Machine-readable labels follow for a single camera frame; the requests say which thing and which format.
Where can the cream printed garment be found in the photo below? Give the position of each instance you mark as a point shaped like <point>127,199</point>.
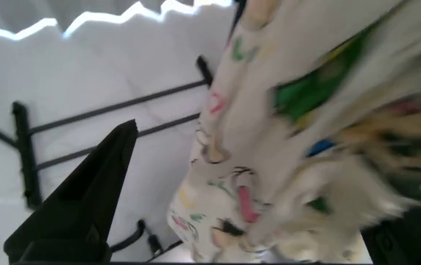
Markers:
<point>254,110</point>

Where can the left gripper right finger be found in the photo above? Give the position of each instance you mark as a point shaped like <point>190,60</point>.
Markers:
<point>413,235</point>

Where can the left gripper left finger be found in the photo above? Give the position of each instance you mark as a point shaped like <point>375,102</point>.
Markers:
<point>78,206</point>

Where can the black clothes rack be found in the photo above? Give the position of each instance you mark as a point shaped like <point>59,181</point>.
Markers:
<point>26,154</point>

